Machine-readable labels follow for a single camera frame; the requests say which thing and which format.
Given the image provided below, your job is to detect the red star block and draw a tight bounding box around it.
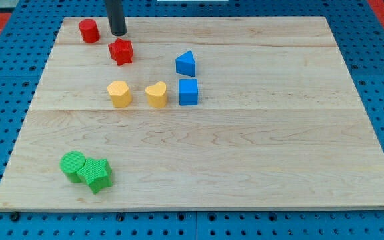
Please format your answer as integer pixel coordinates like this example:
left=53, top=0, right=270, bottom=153
left=108, top=38, right=134, bottom=66

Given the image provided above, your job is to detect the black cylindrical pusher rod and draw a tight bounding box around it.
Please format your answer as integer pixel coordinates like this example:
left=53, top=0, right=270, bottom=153
left=104, top=0, right=127, bottom=37

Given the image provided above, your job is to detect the blue triangle block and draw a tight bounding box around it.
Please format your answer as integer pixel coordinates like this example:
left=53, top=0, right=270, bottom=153
left=175, top=51, right=196, bottom=77

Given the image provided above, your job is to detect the green star block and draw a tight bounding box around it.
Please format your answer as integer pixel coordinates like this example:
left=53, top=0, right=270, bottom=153
left=77, top=158, right=113, bottom=194

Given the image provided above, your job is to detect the light wooden board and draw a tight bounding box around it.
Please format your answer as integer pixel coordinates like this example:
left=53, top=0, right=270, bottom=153
left=0, top=17, right=384, bottom=213

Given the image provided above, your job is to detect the blue cube block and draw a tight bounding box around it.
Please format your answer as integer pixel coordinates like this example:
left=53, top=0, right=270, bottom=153
left=178, top=79, right=199, bottom=106

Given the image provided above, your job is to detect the yellow heart block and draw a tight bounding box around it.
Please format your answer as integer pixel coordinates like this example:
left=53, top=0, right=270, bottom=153
left=145, top=81, right=168, bottom=108

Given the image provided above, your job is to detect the yellow pentagon block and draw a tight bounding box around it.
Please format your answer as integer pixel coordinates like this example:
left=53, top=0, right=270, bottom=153
left=107, top=81, right=132, bottom=108

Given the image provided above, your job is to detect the green cylinder block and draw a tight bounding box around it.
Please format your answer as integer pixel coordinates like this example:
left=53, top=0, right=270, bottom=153
left=59, top=151, right=85, bottom=183

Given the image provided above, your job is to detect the red cylinder block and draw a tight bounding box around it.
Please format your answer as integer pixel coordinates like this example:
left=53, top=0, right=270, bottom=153
left=78, top=19, right=100, bottom=43

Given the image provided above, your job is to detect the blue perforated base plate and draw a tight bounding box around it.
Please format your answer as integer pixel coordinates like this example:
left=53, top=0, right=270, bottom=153
left=0, top=0, right=384, bottom=239

